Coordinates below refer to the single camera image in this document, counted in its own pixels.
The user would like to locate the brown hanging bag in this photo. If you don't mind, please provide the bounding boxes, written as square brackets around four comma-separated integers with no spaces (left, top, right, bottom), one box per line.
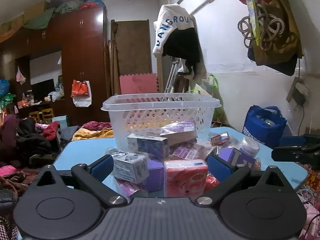
[247,0,305,77]

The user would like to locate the brown wooden wardrobe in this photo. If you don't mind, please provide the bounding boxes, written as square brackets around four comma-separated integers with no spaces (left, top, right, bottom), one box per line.
[0,6,108,128]

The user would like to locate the purple cardboard box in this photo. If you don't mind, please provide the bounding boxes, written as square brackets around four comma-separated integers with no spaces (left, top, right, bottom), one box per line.
[139,157,165,193]

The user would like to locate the black television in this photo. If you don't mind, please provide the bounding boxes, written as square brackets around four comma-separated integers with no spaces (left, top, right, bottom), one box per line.
[31,78,55,98]

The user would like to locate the pink hanging bag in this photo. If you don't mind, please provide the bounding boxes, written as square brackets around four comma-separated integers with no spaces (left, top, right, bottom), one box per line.
[16,66,27,85]

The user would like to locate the blue shopping bag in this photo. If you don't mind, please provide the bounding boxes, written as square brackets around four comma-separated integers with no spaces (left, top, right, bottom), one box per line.
[243,105,288,149]

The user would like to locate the pink purple packet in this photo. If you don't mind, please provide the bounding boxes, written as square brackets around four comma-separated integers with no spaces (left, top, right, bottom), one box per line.
[169,142,209,161]

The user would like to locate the red blue cloth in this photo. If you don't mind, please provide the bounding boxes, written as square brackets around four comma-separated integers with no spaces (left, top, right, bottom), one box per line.
[80,0,106,10]

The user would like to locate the orange plastic bag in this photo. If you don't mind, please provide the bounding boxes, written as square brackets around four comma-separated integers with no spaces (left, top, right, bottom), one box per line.
[71,79,90,98]

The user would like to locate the yellow stool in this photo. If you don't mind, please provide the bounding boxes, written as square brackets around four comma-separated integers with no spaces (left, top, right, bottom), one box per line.
[41,108,54,122]
[28,110,41,123]

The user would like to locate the green cloth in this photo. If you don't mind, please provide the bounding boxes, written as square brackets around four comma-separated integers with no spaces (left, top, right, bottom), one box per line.
[22,0,85,30]

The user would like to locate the wall power socket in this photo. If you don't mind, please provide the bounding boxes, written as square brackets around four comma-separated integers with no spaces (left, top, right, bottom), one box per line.
[286,76,311,107]

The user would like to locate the yellow blanket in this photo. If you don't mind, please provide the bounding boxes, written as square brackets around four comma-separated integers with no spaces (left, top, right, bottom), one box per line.
[72,127,115,141]

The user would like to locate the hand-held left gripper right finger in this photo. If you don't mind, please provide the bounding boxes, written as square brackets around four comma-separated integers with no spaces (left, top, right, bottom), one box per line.
[196,154,288,207]

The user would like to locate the clear plastic basket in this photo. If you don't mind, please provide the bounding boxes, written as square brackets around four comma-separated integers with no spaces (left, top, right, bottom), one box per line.
[101,93,222,155]

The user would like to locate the yellow green strap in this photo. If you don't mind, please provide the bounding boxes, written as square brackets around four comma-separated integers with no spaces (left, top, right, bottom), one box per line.
[239,0,262,46]

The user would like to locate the pink foam mat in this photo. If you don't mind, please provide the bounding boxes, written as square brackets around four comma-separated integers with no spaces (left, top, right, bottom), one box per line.
[119,73,158,94]

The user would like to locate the purple box with dark side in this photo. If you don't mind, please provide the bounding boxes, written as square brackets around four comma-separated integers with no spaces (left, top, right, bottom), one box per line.
[217,147,257,172]

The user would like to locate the white blue long box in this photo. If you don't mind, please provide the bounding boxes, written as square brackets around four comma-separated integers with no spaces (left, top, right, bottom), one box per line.
[127,134,168,159]

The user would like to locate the coiled rope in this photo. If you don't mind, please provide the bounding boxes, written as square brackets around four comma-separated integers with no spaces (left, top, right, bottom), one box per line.
[237,5,286,51]

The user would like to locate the white plastic bag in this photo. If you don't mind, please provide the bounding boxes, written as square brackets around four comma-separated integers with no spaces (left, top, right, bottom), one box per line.
[72,81,92,108]

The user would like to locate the dark clothes pile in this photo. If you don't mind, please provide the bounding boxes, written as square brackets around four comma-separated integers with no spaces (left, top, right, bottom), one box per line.
[0,114,61,167]

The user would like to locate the red tissue packet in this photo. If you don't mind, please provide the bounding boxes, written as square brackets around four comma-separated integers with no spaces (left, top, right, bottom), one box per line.
[164,159,209,198]

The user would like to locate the small red packet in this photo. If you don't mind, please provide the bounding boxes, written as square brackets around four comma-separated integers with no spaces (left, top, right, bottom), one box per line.
[210,132,231,147]

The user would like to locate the metal crutch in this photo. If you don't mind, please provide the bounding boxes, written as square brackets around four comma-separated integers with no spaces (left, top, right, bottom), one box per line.
[164,57,181,93]

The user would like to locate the wooden pole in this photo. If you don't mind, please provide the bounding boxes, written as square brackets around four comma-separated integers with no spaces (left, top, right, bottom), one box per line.
[156,54,165,93]

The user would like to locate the dark red patterned cloth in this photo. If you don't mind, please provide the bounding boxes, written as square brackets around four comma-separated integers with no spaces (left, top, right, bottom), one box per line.
[82,121,112,131]

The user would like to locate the green plastic bag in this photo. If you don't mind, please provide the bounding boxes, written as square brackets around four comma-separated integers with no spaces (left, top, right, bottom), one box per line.
[207,74,227,123]

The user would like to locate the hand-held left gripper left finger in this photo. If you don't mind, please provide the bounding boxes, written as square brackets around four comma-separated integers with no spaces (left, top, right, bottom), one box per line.
[37,154,127,208]

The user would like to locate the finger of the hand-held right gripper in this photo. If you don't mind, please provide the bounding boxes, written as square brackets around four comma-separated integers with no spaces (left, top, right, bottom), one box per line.
[271,144,320,165]
[279,134,320,145]

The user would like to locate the teal box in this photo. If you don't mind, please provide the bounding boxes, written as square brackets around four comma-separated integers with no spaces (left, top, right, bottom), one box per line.
[52,115,68,128]

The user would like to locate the white garment with blue letters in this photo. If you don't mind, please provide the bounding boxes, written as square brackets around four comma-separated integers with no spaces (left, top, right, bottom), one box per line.
[152,4,197,57]

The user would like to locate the white round jar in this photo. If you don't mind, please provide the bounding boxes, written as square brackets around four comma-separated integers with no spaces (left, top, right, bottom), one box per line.
[237,137,261,158]

